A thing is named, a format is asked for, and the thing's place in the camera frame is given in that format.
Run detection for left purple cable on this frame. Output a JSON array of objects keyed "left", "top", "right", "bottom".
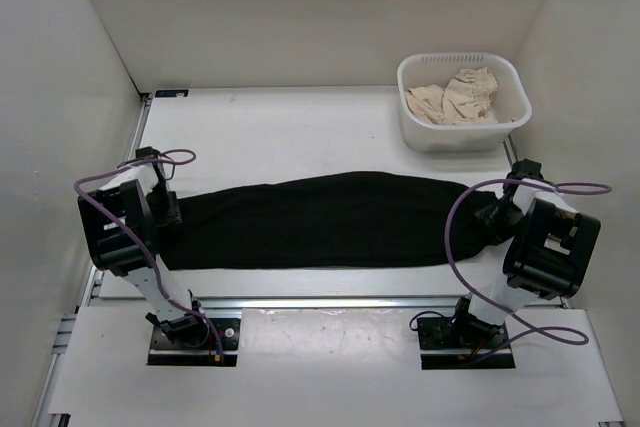
[{"left": 73, "top": 148, "right": 224, "bottom": 356}]

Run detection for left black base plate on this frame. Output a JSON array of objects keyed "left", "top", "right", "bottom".
[{"left": 147, "top": 316, "right": 241, "bottom": 367}]

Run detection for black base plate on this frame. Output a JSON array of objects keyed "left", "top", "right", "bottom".
[
  {"left": 409, "top": 311, "right": 516, "bottom": 370},
  {"left": 147, "top": 316, "right": 241, "bottom": 367}
]

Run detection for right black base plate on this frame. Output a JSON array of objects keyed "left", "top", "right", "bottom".
[{"left": 409, "top": 311, "right": 516, "bottom": 370}]

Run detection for small dark label sticker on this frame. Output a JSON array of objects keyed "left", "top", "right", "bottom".
[{"left": 154, "top": 89, "right": 189, "bottom": 98}]

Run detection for purple cable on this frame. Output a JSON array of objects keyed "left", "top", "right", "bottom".
[
  {"left": 444, "top": 177, "right": 613, "bottom": 348},
  {"left": 73, "top": 148, "right": 224, "bottom": 356}
]

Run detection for aluminium frame rail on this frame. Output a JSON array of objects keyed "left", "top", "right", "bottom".
[{"left": 59, "top": 294, "right": 566, "bottom": 313}]

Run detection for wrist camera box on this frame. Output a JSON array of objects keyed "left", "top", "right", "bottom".
[
  {"left": 133, "top": 146, "right": 162, "bottom": 161},
  {"left": 508, "top": 159, "right": 544, "bottom": 180}
]

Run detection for beige trousers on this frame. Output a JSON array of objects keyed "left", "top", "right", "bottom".
[{"left": 404, "top": 67, "right": 499, "bottom": 126}]

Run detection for black trousers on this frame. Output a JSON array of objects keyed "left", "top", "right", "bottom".
[{"left": 160, "top": 172, "right": 498, "bottom": 271}]

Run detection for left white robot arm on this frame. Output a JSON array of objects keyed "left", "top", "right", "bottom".
[{"left": 74, "top": 157, "right": 221, "bottom": 351}]

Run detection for white plastic basket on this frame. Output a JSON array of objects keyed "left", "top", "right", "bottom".
[{"left": 397, "top": 52, "right": 532, "bottom": 152}]

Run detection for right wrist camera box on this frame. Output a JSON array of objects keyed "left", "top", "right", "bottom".
[{"left": 508, "top": 159, "right": 544, "bottom": 180}]

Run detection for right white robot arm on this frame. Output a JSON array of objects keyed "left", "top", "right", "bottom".
[{"left": 444, "top": 175, "right": 601, "bottom": 347}]

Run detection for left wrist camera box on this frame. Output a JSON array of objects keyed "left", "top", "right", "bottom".
[{"left": 133, "top": 146, "right": 162, "bottom": 161}]

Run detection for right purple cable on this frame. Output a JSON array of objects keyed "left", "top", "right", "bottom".
[{"left": 444, "top": 177, "right": 613, "bottom": 348}]

